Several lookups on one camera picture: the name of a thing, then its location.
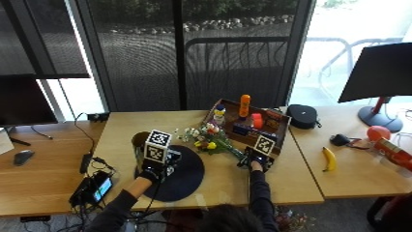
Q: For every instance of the grey computer mouse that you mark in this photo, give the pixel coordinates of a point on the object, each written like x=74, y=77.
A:
x=22, y=157

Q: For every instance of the white bottle with blue cap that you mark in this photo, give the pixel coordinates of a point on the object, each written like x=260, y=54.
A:
x=219, y=115

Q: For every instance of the orange bottle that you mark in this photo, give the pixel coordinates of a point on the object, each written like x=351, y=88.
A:
x=244, y=105

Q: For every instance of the black power adapter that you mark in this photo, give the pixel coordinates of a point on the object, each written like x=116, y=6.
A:
x=86, y=162

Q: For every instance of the white marker cube on right glove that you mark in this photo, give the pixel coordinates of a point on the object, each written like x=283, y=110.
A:
x=264, y=144

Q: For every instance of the red cylindrical can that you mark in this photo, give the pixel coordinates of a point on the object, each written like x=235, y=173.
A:
x=392, y=151

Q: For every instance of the dark blue box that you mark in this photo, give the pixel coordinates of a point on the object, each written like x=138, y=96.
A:
x=243, y=130

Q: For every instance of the person's right hand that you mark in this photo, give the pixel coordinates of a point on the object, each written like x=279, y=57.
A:
x=255, y=159

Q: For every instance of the flower bouquet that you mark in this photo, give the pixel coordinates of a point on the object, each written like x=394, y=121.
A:
x=208, y=137

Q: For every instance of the black clamp box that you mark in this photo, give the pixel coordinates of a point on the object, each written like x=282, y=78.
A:
x=98, y=116

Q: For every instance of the the person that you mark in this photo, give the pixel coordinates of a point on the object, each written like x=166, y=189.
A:
x=236, y=219

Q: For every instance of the black monitor with red stand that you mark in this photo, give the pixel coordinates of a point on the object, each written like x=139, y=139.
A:
x=380, y=77

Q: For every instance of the yellow banana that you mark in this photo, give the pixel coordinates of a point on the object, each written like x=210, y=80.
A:
x=330, y=159

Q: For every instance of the black device with lit screen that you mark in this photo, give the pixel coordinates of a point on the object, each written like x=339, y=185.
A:
x=96, y=188

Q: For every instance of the round black mat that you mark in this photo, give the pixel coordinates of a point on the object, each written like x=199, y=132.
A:
x=184, y=175

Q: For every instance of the person's left hand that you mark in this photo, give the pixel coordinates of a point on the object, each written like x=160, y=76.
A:
x=151, y=172

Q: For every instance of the white marker cube on glove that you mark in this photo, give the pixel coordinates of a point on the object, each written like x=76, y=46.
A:
x=156, y=146
x=264, y=144

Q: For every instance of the dark metal vase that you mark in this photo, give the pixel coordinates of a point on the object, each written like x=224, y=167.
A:
x=139, y=148

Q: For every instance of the black pouch case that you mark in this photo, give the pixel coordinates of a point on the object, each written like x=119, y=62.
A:
x=303, y=116

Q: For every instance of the white marker cube on left glove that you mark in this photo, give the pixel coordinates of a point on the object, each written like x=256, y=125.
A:
x=156, y=146

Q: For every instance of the brown snack packet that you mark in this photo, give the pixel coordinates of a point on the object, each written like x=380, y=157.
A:
x=272, y=118

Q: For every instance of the red cup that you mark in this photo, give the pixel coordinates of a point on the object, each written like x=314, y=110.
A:
x=256, y=121

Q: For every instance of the brown wooden tray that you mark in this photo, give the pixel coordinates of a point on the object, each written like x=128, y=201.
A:
x=254, y=127

